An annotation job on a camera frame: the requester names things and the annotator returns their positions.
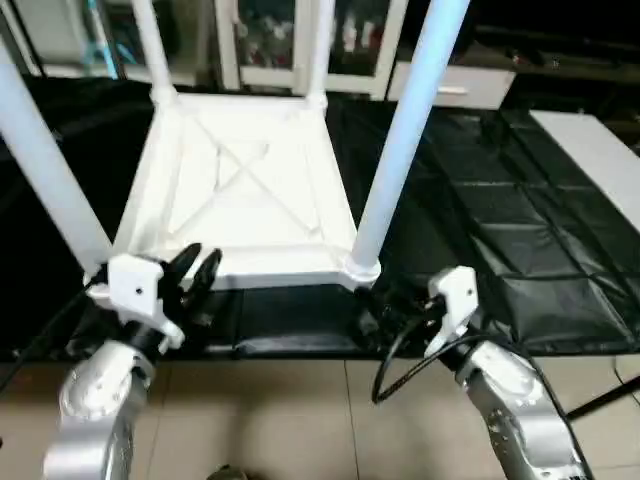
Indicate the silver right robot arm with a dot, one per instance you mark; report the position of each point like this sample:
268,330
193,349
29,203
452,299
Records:
515,410

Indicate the black plastic mat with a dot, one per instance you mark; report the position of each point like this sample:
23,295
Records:
500,220

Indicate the white plastic table top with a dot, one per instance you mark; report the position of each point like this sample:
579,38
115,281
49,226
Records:
240,180

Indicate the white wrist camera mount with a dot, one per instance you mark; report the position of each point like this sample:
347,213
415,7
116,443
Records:
135,290
455,300

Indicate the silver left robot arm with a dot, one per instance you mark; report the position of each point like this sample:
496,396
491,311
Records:
95,400

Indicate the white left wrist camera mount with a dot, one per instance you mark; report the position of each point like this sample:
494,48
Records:
135,290

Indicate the teal floor stand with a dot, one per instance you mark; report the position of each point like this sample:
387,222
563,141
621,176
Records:
105,45

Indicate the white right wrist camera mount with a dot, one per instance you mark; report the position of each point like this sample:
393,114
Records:
455,300

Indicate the white plastic table leg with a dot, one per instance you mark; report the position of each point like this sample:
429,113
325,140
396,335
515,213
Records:
152,50
45,160
410,130
318,50

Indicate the white glass door cabinet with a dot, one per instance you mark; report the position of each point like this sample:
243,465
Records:
280,45

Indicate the white drawer unit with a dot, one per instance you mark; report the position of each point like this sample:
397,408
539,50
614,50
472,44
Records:
465,88

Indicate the white side table black legs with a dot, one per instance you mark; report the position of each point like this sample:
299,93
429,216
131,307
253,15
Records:
590,170

